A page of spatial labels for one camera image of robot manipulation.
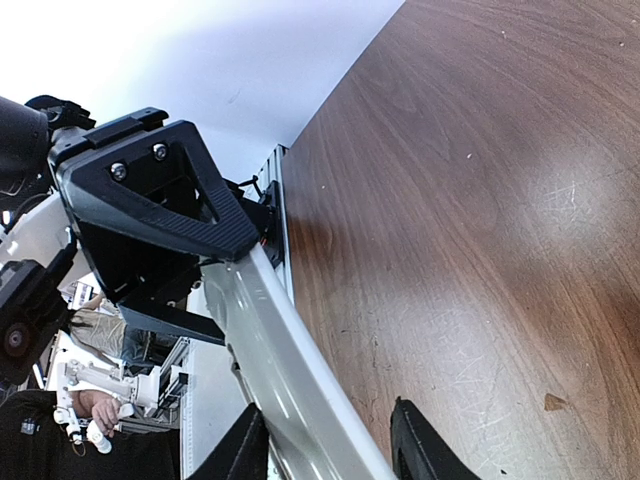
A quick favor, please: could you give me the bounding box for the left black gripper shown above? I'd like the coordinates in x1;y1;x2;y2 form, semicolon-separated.
48;107;259;346

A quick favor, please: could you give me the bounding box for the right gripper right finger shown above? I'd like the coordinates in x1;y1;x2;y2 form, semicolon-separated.
390;397;479;480

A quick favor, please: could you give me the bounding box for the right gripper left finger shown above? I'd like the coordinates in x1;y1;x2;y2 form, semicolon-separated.
189;403;269;480

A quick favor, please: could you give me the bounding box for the grey remote control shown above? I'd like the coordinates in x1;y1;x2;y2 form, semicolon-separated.
203;246;394;479

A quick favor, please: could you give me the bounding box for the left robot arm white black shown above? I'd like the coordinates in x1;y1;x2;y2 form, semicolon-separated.
1;96;260;384

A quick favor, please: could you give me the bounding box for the person in dark clothes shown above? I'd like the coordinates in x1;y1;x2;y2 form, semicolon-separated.
1;295;181;479

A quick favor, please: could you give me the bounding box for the white teleoperation handle device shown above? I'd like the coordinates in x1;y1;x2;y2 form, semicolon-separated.
53;359;161;455

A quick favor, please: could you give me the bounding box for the front aluminium rail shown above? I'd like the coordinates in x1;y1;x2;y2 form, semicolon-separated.
177;143;296;480

